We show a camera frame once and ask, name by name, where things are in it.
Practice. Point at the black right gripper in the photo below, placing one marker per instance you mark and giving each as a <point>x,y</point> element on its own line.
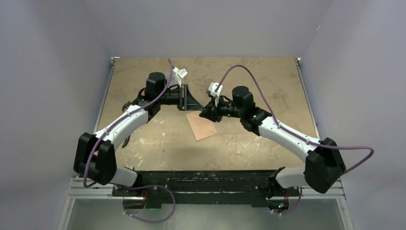
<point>209,112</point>

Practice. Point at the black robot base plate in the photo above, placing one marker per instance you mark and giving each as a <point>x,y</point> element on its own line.
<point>245,187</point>

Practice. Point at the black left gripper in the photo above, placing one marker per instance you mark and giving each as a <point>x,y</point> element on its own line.
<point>187,102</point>

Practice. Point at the black pliers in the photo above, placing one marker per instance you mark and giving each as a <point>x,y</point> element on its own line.
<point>126,141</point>

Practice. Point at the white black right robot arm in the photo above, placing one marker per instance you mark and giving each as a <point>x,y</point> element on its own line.
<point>323,163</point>

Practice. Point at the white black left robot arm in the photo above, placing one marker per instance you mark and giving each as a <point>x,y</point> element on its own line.
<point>95,155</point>

